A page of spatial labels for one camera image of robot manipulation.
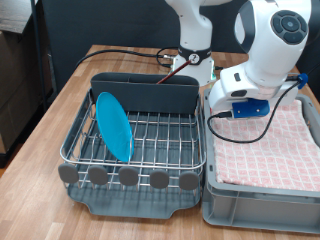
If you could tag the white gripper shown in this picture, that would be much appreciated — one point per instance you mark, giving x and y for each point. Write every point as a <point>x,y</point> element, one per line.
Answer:
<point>218,100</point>

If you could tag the red-brown wooden spoon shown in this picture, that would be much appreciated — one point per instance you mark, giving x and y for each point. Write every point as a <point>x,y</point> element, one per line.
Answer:
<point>173,71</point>

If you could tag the blue plate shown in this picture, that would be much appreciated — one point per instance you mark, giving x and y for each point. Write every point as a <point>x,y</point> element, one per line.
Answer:
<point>113,126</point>

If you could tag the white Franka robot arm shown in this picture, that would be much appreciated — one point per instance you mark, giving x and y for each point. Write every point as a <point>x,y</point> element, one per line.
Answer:
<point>195,33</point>

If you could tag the dark gray cutlery holder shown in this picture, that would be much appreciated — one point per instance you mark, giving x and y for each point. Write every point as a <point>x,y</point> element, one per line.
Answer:
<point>156,95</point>

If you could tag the pink checkered cloth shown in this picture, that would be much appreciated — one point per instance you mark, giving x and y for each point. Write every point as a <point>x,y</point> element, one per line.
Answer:
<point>266,160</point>

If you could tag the gray plastic crate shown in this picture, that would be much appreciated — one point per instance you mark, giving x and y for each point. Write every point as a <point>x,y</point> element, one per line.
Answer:
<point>260,210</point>

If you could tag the dark partition panel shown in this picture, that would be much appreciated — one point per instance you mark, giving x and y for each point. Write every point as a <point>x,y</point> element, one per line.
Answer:
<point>110,23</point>

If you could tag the gray plastic drain tray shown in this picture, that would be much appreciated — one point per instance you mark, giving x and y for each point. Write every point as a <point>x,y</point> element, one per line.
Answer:
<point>133,203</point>

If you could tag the black metal pole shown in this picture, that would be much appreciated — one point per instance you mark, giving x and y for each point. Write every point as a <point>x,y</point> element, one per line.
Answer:
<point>37,50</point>

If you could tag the cardboard box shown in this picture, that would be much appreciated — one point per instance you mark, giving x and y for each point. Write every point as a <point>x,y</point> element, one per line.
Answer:
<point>16,83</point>

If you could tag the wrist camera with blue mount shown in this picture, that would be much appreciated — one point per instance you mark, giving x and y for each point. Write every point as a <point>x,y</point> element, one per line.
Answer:
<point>250,108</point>

